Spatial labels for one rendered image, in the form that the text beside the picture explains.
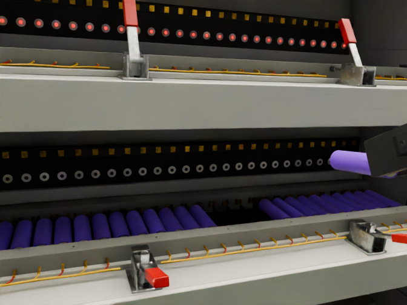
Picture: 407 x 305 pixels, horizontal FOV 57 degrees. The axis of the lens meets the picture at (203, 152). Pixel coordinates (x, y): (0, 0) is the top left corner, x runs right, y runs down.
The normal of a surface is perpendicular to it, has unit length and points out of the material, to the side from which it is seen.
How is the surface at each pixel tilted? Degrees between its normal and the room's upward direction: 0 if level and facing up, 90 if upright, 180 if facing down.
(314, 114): 107
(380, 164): 89
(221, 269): 17
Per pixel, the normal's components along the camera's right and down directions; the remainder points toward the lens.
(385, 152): -0.94, 0.02
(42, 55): 0.33, 0.25
